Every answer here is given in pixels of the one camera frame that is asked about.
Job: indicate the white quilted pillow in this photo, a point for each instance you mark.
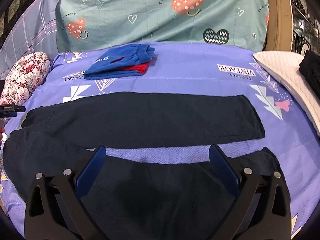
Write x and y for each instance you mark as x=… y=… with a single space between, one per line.
x=283 y=66

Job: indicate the wooden headboard shelf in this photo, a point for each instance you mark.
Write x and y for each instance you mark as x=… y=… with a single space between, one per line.
x=280 y=26

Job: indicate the person's left hand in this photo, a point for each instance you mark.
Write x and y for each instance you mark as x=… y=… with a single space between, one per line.
x=2 y=130

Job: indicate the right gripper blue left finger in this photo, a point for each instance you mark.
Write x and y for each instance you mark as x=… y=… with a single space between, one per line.
x=54 y=209

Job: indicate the folded red garment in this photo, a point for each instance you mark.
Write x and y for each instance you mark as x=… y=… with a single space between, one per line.
x=139 y=69

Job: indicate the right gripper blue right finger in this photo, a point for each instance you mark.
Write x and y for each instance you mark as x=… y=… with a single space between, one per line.
x=261 y=209

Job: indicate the black pants with grey cuffs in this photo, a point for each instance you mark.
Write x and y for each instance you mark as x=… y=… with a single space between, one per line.
x=157 y=181

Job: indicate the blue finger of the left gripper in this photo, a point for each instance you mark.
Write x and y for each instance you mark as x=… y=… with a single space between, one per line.
x=8 y=115
x=8 y=108

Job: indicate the black cloth on pillow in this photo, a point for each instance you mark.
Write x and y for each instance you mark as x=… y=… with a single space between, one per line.
x=310 y=69

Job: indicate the floral bolster pillow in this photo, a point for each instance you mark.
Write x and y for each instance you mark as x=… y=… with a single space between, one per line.
x=26 y=75

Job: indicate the purple printed bed sheet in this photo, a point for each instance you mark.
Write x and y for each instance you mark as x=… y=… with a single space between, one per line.
x=197 y=69

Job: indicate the folded blue pants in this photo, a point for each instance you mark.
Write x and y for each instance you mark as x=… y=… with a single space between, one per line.
x=109 y=64

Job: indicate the teal heart print quilt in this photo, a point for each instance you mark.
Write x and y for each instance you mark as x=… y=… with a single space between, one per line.
x=95 y=24

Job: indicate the plaid purple pillow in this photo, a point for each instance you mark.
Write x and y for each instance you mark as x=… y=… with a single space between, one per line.
x=34 y=31

